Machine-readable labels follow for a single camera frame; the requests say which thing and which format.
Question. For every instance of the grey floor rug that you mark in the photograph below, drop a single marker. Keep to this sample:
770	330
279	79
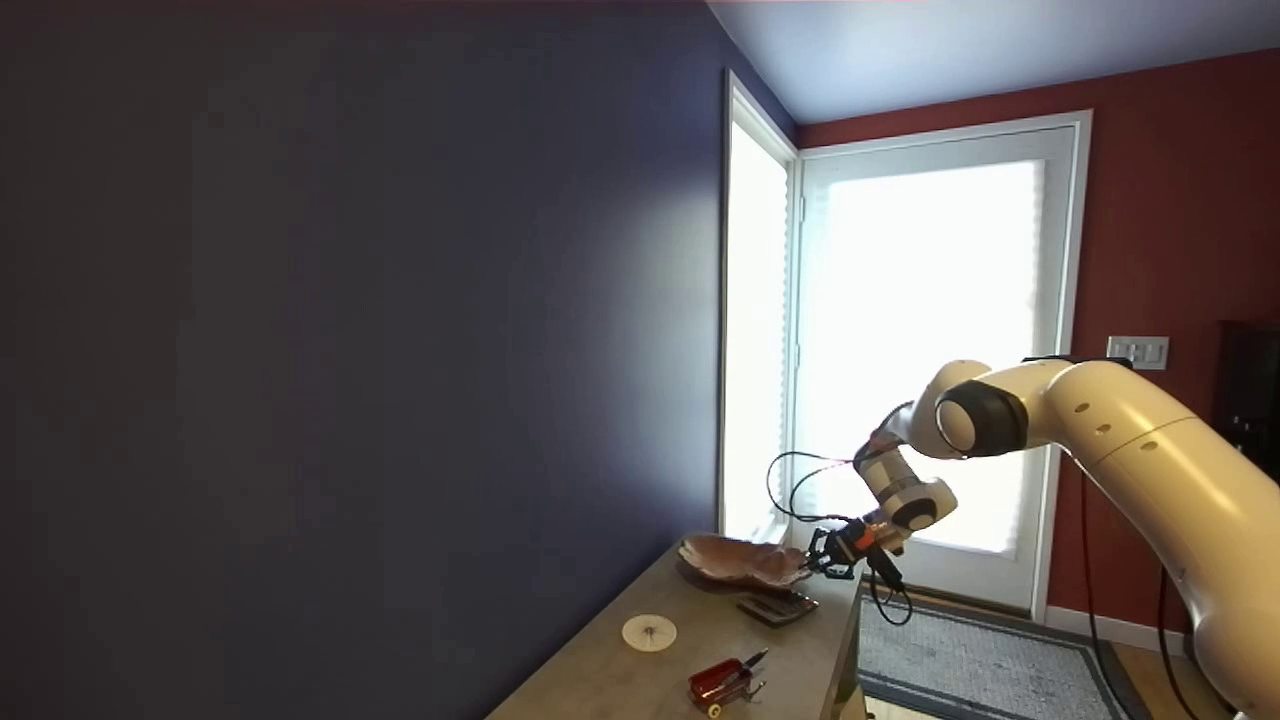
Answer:
986	660

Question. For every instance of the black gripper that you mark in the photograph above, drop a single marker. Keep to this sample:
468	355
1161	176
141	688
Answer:
857	547

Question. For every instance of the red stapler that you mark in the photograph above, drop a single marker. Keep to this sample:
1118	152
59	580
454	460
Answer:
720	682

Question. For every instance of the white framed window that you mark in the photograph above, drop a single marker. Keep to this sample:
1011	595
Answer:
758	333

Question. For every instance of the white wall outlet plate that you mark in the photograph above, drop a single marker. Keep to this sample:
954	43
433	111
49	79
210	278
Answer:
1139	355

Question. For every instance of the brown wooden tray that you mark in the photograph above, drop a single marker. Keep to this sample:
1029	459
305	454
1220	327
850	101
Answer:
741	562

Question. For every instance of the grey desk calculator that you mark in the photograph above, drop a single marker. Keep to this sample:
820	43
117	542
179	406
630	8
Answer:
779	608

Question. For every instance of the white framed glass door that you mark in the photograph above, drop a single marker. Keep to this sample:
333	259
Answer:
932	333

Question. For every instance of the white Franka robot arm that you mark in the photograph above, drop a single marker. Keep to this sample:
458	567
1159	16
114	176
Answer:
1145	454

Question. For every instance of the dark flat screen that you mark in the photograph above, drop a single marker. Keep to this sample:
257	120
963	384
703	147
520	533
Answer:
1249	395

